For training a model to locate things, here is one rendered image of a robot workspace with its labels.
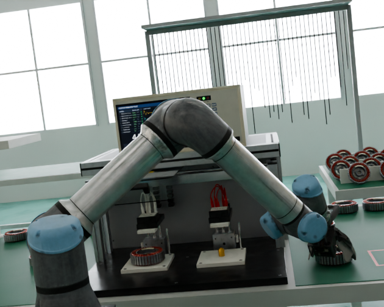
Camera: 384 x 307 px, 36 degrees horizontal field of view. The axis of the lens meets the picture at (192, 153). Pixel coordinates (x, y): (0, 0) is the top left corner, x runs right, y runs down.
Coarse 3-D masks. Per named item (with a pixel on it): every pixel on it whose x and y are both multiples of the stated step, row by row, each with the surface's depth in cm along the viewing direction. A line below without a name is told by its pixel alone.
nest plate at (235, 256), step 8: (200, 256) 194; (208, 256) 193; (216, 256) 192; (224, 256) 191; (232, 256) 190; (240, 256) 189; (200, 264) 186; (208, 264) 185; (216, 264) 185; (224, 264) 185; (232, 264) 185; (240, 264) 184
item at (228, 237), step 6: (216, 234) 204; (222, 234) 204; (228, 234) 204; (234, 234) 204; (216, 240) 204; (222, 240) 204; (228, 240) 204; (234, 240) 204; (216, 246) 204; (222, 246) 204; (228, 246) 204; (234, 246) 204
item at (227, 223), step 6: (210, 210) 197; (216, 210) 196; (222, 210) 195; (228, 210) 196; (210, 216) 196; (216, 216) 196; (222, 216) 195; (228, 216) 195; (210, 222) 196; (216, 222) 196; (222, 222) 195; (228, 222) 194; (216, 228) 206; (222, 228) 206; (228, 228) 206
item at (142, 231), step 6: (138, 216) 201; (144, 216) 199; (150, 216) 198; (156, 216) 200; (162, 216) 209; (138, 222) 199; (144, 222) 199; (150, 222) 199; (156, 222) 199; (138, 228) 199; (144, 228) 199; (150, 228) 198; (156, 228) 199
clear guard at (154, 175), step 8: (168, 168) 204; (176, 168) 201; (152, 176) 188; (160, 176) 186; (168, 176) 184; (152, 184) 181; (160, 184) 180; (168, 184) 180; (128, 192) 180; (136, 192) 180; (152, 192) 179; (160, 192) 178; (168, 192) 178; (120, 200) 179; (128, 200) 178; (136, 200) 178; (144, 200) 177; (152, 200) 177; (160, 200) 177
